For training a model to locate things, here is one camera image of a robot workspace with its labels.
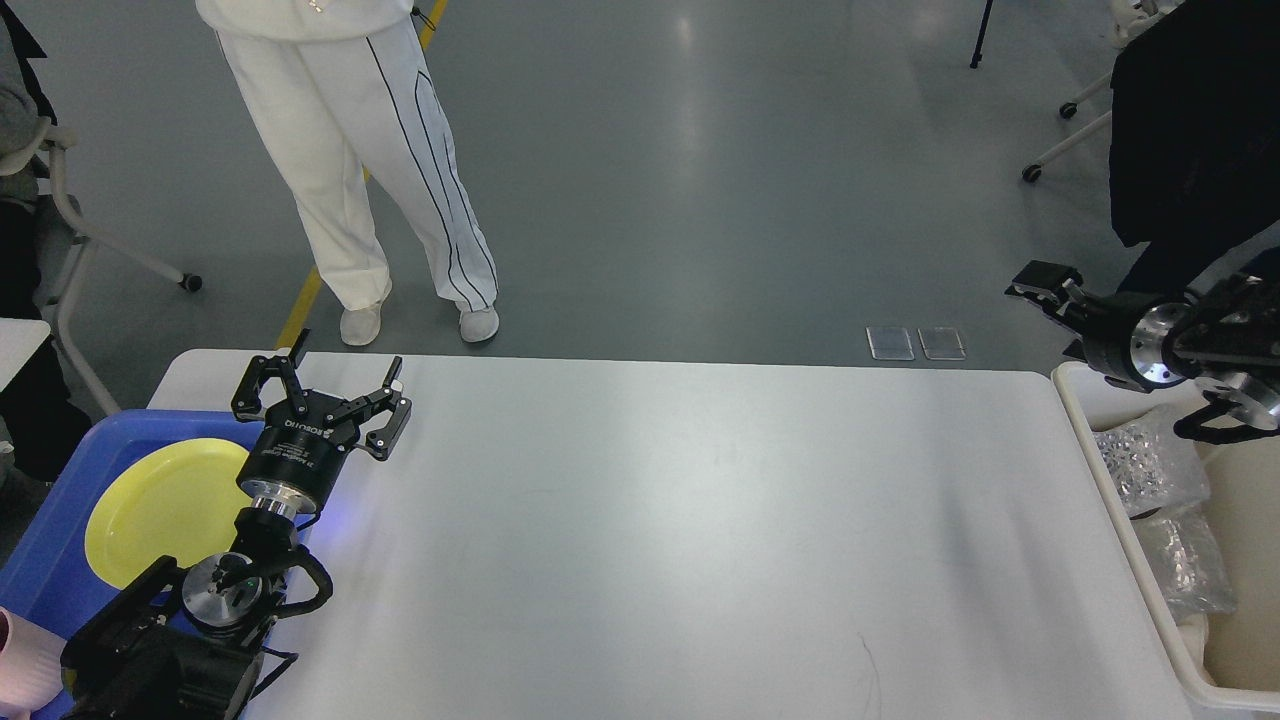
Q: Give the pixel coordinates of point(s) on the person in white trousers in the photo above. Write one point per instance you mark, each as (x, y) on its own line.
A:
(341, 95)

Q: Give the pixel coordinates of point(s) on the black tripod leg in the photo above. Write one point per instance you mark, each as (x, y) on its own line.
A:
(981, 35)

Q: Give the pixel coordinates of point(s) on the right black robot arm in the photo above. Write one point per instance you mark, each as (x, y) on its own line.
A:
(1224, 341)

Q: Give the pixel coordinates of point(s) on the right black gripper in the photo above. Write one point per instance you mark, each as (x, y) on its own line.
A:
(1125, 338)

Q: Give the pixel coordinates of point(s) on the silver foil bag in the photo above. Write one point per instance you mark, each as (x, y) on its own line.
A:
(1186, 562)
(1153, 468)

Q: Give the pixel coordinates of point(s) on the beige plastic bin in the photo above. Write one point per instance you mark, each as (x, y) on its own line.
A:
(1236, 675)

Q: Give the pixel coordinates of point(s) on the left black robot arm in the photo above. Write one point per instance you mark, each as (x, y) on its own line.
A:
(191, 641)

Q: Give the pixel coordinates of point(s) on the person with black sneakers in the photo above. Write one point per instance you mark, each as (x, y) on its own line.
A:
(1192, 166)

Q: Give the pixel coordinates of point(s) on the silver foil bag front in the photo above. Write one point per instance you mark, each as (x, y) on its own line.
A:
(1153, 468)

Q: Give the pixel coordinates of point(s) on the white side table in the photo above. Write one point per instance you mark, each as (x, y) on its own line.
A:
(20, 339)

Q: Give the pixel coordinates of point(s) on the floor socket plate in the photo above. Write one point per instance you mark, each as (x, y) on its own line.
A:
(942, 343)
(890, 343)

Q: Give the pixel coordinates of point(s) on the pink cup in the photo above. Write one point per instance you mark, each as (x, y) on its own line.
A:
(30, 666)

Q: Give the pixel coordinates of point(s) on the floor socket plate left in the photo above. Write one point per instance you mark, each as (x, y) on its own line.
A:
(890, 343)

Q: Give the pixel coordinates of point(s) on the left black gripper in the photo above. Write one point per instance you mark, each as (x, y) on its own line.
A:
(298, 450)

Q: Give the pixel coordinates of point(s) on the yellow plastic plate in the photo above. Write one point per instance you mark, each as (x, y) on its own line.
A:
(182, 500)

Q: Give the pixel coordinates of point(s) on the office chair left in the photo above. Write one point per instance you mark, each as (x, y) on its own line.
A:
(60, 219)

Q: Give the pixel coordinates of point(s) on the floor socket plate right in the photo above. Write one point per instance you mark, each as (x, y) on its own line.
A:
(942, 343)

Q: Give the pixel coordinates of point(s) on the blue plastic tray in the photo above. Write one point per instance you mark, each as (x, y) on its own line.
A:
(47, 579)

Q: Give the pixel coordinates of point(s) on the large white paper cup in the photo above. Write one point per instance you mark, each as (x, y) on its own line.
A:
(1194, 632)

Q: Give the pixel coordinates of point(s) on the seated person at left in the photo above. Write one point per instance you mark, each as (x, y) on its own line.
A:
(45, 426)

